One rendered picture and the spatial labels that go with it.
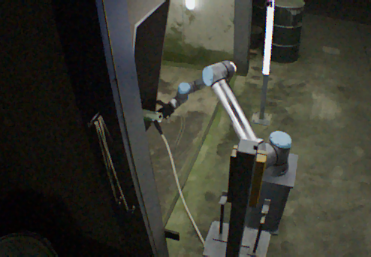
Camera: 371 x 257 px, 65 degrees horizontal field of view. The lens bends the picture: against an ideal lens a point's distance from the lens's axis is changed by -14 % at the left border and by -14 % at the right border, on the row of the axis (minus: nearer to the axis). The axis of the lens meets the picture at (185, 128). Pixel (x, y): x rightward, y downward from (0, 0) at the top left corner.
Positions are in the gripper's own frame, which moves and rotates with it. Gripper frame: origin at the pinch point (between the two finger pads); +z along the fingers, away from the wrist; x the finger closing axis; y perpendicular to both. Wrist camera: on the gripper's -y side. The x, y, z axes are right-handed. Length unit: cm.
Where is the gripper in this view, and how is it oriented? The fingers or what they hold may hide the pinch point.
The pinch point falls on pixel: (152, 118)
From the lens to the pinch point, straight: 263.5
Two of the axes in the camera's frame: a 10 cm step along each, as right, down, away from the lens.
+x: -6.3, -1.5, 7.6
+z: -6.7, 5.9, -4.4
